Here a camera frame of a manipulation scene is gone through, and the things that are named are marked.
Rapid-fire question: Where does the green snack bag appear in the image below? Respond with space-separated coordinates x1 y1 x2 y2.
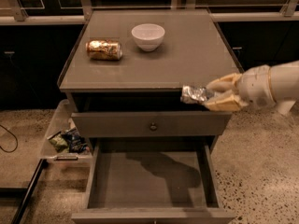
49 133 69 153

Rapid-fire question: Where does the gold orange soda can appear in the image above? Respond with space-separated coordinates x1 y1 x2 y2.
86 39 122 61

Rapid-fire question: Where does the grey open middle drawer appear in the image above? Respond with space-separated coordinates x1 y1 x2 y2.
72 141 235 224

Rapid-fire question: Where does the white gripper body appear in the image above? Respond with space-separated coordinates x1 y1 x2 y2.
236 65 275 108

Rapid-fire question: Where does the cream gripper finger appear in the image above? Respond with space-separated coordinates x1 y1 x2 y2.
204 90 249 112
206 73 242 92

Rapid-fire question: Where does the silver blue redbull can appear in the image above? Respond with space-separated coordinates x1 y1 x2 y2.
180 86 215 105

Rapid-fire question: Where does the black metal floor frame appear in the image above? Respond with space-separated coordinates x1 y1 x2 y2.
0 159 48 224

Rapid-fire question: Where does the grey wooden nightstand cabinet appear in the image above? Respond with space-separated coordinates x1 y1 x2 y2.
59 10 242 147

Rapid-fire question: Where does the clear plastic storage bin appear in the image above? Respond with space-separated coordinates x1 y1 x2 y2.
40 99 92 166

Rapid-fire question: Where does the black cable on floor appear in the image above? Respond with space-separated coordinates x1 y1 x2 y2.
0 123 19 153

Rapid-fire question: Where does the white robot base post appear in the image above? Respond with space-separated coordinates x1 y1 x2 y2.
276 100 295 116

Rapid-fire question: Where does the grey upper drawer with knob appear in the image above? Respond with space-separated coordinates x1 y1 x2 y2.
71 111 232 137

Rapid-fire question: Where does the white ceramic bowl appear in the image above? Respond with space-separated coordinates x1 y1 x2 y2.
131 23 165 51

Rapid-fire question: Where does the dark blue snack bag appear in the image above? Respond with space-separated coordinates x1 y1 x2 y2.
62 128 90 153

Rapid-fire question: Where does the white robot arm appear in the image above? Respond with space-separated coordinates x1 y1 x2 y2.
204 61 299 115

